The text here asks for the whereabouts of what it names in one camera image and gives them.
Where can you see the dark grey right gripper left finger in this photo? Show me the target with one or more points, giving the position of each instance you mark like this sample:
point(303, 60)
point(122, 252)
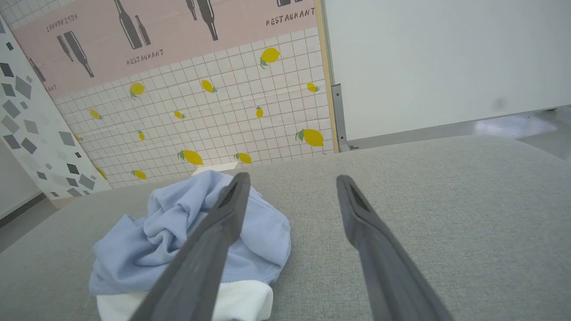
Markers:
point(200, 258)

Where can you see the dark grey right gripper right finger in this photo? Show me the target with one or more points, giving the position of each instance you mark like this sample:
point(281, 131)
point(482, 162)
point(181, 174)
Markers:
point(383, 267)

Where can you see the light blue polo shirt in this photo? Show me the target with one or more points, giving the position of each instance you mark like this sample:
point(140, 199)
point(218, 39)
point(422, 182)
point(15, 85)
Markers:
point(134, 249)

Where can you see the lemon pattern grid cloth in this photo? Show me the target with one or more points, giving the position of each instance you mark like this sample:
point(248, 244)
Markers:
point(223, 120)

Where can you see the grey terrazzo pattern panel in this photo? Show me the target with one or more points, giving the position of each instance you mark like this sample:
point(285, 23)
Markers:
point(31, 133)

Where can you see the plain white partition board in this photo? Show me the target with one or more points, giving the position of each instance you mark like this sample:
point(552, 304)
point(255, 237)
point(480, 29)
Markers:
point(446, 58)

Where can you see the grey metal board bracket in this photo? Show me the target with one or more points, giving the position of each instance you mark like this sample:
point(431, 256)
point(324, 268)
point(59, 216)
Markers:
point(339, 116)

